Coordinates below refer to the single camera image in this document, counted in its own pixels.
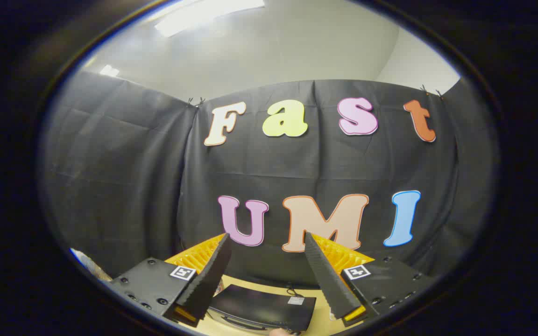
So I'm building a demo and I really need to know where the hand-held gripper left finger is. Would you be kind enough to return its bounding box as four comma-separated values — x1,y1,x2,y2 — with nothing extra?
109,232,233,328

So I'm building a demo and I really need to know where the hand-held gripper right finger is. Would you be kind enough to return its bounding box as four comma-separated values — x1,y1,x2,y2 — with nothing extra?
304,231,437,328

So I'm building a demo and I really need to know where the black toaster oven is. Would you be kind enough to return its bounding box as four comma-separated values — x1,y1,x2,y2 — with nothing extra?
206,284,317,334

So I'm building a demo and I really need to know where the chair with fluffy white cover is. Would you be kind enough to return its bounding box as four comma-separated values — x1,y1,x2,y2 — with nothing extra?
70,248,112,282

